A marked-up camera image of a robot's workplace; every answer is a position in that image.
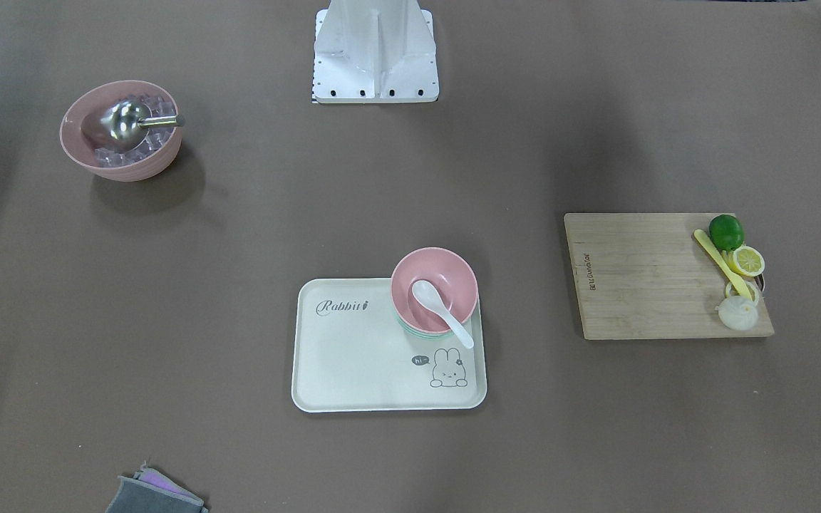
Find white ceramic spoon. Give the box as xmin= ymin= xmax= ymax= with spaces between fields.
xmin=411 ymin=280 xmax=475 ymax=350

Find small pink bowl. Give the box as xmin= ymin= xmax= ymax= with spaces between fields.
xmin=390 ymin=247 xmax=480 ymax=338

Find large pink ice bowl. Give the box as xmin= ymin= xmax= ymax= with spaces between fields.
xmin=58 ymin=79 xmax=185 ymax=182

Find stacked green bowls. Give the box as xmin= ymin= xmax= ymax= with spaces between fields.
xmin=395 ymin=314 xmax=454 ymax=340

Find white rabbit tray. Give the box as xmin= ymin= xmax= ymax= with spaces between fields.
xmin=292 ymin=277 xmax=487 ymax=413

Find wooden cutting board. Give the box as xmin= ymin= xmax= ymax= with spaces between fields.
xmin=563 ymin=213 xmax=775 ymax=341

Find yellow plastic knife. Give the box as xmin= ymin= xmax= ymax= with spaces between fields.
xmin=693 ymin=229 xmax=757 ymax=303

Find green lime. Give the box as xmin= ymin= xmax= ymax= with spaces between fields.
xmin=709 ymin=214 xmax=745 ymax=252

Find metal ice scoop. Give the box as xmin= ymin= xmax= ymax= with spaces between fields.
xmin=81 ymin=100 xmax=185 ymax=152

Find lemon slice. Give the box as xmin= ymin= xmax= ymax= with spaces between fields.
xmin=726 ymin=280 xmax=762 ymax=306
xmin=723 ymin=246 xmax=765 ymax=277

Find white toy bun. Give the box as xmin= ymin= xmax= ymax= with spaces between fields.
xmin=716 ymin=296 xmax=759 ymax=331

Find grey folded cloth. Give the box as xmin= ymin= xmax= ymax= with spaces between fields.
xmin=105 ymin=464 xmax=209 ymax=512

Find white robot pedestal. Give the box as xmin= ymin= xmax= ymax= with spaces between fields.
xmin=311 ymin=1 xmax=440 ymax=104

